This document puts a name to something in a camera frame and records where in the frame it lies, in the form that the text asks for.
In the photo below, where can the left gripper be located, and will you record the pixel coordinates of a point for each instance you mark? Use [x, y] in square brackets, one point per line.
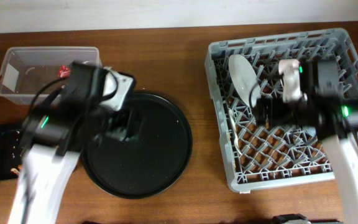
[123, 130]

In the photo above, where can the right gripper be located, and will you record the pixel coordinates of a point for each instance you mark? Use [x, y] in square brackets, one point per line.
[275, 117]

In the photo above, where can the grey plate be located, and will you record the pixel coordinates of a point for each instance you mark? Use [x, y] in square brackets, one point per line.
[244, 79]

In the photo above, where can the round black tray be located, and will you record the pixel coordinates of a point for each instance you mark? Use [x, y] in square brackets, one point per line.
[151, 161]

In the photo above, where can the white plastic fork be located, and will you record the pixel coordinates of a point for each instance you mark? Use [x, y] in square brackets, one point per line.
[234, 130]

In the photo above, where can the red snack wrapper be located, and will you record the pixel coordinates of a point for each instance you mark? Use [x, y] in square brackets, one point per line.
[64, 72]

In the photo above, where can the rice and peanut shells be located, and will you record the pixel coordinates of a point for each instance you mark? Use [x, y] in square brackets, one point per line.
[16, 171]

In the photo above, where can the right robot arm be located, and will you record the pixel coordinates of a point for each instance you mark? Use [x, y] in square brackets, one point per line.
[311, 98]

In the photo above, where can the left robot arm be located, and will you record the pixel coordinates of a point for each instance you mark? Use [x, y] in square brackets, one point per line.
[56, 131]

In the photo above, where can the grey dishwasher rack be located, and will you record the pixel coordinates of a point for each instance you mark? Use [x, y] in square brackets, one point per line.
[281, 156]

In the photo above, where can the clear plastic bin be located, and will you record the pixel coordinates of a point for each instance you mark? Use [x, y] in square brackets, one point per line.
[25, 70]

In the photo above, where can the black rectangular tray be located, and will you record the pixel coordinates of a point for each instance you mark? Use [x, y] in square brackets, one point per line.
[10, 152]

